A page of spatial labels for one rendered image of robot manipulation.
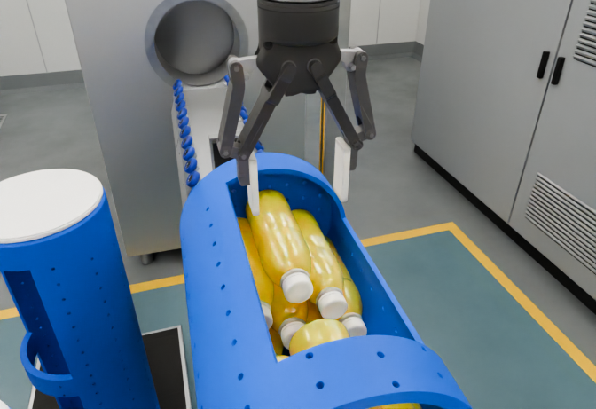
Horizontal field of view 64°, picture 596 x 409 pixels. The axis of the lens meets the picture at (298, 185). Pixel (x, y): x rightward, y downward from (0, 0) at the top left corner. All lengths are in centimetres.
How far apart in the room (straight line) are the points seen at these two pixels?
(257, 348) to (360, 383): 11
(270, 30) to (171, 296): 199
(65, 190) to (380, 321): 75
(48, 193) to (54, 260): 17
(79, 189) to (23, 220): 14
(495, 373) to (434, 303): 40
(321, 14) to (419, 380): 34
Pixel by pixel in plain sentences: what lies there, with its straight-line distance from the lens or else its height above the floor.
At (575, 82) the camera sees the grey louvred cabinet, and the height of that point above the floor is 93.
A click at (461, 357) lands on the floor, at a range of 214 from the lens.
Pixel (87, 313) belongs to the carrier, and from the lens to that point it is 119.
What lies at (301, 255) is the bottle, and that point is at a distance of 64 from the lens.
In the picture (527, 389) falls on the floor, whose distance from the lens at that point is 214.
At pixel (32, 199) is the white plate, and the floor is 104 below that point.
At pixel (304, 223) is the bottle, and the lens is 77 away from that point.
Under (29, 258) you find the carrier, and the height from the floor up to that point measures 99.
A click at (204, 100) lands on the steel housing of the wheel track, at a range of 187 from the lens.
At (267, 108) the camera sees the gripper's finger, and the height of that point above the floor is 142.
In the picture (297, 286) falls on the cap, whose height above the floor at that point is 117.
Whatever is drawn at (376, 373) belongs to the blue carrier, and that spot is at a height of 123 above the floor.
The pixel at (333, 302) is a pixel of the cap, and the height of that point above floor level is 112.
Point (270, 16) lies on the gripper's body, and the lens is 44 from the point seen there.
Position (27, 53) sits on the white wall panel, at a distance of 522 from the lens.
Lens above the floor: 160
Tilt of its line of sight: 32 degrees down
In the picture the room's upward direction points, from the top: straight up
